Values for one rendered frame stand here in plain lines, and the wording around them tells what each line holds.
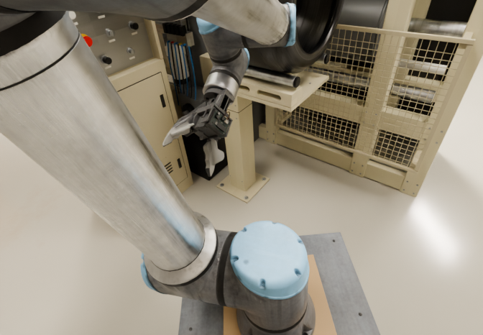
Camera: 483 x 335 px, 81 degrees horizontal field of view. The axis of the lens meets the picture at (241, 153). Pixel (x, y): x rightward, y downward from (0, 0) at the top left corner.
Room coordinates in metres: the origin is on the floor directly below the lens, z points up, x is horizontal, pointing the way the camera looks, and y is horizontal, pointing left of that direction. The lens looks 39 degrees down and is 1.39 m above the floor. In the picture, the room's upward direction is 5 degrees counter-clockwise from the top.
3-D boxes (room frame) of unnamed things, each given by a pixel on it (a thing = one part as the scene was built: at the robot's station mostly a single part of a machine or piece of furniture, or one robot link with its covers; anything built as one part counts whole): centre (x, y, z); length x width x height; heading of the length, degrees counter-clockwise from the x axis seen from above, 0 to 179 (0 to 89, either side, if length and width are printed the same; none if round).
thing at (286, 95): (1.16, -0.11, 0.83); 0.36 x 0.09 x 0.06; 50
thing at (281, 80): (1.15, -0.11, 0.90); 0.35 x 0.05 x 0.05; 50
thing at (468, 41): (1.36, -0.59, 0.65); 0.90 x 0.02 x 0.70; 50
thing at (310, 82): (1.26, -0.20, 0.80); 0.37 x 0.36 x 0.02; 140
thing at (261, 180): (1.41, 0.01, 0.01); 0.27 x 0.27 x 0.02; 50
